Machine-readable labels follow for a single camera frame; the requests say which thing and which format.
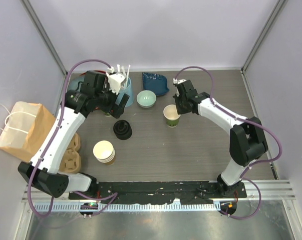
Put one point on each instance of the pale green ceramic bowl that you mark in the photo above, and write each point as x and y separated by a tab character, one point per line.
146	99

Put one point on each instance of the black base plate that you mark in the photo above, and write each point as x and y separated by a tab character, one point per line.
160	193

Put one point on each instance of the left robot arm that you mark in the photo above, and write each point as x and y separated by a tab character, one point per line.
98	90

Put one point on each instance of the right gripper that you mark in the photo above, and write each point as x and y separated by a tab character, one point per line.
180	110

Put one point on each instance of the brown paper bag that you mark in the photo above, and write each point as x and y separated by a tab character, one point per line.
26	128

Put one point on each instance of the brown paper cup stack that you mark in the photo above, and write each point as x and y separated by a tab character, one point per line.
104	152

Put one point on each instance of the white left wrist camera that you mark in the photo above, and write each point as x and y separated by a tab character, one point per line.
115	80

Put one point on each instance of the black lid stack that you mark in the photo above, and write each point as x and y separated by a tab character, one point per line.
122	130

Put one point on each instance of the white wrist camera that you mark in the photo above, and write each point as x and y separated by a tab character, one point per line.
177	81
115	80

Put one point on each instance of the light blue straw holder cup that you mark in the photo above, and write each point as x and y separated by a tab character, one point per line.
129	91

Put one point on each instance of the grey-blue round plate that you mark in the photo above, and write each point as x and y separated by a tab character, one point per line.
75	84

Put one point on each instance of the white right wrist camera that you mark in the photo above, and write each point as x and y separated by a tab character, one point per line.
177	81

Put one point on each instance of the dark blue leaf-shaped plate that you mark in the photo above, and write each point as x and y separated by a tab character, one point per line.
156	83

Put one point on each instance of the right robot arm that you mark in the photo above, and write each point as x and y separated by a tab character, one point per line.
247	142

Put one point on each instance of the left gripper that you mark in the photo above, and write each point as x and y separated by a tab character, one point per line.
118	109

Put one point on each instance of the cardboard cup carrier stack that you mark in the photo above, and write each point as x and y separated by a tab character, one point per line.
71	160

